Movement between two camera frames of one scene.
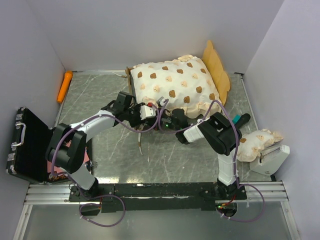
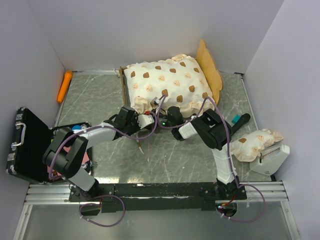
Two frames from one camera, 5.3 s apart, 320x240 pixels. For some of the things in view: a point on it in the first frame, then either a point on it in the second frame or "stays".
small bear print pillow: (251, 143) stays
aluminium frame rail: (258, 192) stays
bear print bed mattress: (183, 83) stays
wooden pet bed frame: (215, 66) → (210, 69)
